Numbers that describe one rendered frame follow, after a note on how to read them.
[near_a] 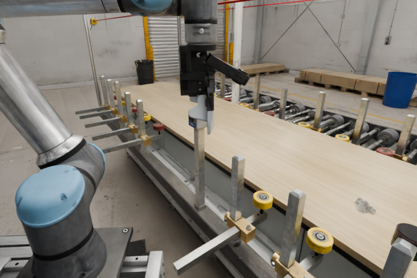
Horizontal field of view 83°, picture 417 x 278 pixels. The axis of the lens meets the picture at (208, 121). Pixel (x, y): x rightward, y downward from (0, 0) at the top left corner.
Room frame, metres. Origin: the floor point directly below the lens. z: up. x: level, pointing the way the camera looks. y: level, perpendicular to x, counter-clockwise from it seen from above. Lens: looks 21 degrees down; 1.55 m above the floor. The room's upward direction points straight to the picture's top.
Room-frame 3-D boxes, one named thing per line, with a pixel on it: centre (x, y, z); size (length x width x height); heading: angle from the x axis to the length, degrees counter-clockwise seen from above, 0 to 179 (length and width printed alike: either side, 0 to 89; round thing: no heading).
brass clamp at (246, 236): (0.75, -0.12, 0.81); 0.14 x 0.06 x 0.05; 36
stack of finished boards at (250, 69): (8.97, -1.74, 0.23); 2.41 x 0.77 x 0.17; 125
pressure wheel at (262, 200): (0.80, -0.23, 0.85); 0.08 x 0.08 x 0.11
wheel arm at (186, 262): (0.69, -0.07, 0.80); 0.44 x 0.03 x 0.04; 126
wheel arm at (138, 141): (1.49, 0.52, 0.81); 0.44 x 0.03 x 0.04; 126
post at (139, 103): (1.58, 0.48, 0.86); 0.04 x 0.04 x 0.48; 36
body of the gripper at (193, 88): (0.58, 0.02, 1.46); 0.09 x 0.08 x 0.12; 93
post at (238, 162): (0.77, -0.11, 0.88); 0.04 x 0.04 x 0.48; 36
